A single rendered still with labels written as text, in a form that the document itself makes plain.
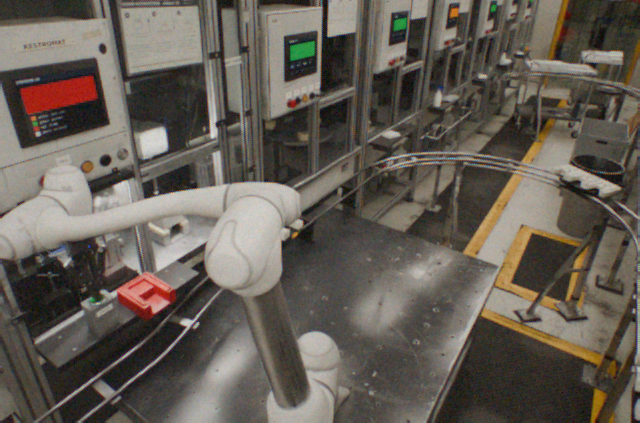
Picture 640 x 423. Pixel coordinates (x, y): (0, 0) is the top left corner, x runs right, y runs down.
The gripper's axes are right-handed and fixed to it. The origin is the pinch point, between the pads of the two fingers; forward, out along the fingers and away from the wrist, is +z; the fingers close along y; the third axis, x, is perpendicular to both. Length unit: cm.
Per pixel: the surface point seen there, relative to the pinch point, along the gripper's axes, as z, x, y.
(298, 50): -56, -7, -115
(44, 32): -74, -10, -9
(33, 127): -52, -7, 1
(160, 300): 14.8, 5.1, -17.9
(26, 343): 13.3, -10.4, 18.6
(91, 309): 4.0, 2.6, 3.5
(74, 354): 15.7, 2.7, 11.7
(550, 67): 18, 49, -581
